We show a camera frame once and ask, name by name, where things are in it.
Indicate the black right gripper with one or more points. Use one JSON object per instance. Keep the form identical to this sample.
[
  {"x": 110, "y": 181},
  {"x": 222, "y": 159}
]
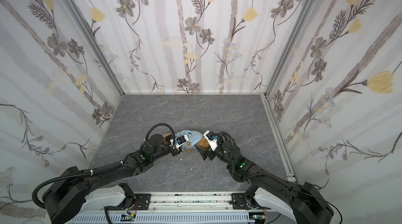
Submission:
[{"x": 205, "y": 149}]

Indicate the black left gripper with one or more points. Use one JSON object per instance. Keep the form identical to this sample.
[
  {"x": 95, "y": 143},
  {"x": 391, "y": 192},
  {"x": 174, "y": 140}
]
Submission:
[{"x": 174, "y": 147}]

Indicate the brown teddy bear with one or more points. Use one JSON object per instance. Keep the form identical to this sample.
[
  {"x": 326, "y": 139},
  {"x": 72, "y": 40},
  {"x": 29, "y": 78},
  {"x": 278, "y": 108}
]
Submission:
[{"x": 202, "y": 145}]

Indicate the light blue teddy hoodie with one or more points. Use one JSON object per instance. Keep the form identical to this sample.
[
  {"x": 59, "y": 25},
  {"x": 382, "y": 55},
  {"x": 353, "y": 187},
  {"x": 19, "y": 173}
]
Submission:
[{"x": 193, "y": 137}]

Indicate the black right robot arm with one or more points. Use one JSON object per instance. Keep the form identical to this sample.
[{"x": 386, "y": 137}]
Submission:
[{"x": 301, "y": 203}]

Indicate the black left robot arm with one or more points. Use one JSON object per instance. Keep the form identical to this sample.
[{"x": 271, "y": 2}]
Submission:
[{"x": 64, "y": 197}]

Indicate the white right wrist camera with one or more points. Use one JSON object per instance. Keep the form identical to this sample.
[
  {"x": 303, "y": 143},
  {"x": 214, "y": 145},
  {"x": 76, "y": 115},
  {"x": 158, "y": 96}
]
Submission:
[{"x": 211, "y": 138}]

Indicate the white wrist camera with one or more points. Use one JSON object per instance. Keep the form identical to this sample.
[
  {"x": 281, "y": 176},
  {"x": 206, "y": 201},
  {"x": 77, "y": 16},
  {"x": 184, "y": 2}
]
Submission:
[
  {"x": 178, "y": 142},
  {"x": 211, "y": 138}
]

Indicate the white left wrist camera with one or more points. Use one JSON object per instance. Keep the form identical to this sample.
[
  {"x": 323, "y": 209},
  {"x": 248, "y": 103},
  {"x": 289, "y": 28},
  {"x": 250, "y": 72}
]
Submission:
[{"x": 178, "y": 142}]

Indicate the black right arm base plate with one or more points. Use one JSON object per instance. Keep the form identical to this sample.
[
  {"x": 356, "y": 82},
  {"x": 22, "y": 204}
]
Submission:
[{"x": 242, "y": 201}]

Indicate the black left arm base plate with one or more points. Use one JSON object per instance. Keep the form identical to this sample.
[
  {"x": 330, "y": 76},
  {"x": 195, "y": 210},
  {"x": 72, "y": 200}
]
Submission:
[{"x": 133, "y": 202}]

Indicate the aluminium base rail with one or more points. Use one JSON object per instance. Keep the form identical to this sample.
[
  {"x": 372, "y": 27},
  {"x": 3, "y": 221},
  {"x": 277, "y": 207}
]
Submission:
[{"x": 96, "y": 213}]

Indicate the white perforated cable tray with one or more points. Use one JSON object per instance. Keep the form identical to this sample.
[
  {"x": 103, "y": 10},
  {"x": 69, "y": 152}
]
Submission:
[{"x": 183, "y": 218}]

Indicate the aluminium corner post left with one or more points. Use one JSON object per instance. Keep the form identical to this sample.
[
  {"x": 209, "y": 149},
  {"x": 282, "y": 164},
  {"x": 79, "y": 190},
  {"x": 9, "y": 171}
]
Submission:
[{"x": 84, "y": 27}]

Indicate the aluminium corner post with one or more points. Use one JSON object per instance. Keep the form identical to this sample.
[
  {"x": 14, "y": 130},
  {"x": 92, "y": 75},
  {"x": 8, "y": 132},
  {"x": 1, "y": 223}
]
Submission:
[
  {"x": 84, "y": 27},
  {"x": 295, "y": 33}
]

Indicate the aluminium corner post right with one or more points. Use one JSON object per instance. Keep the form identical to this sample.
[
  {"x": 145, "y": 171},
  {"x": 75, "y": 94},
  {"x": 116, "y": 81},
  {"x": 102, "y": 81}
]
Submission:
[{"x": 295, "y": 33}]

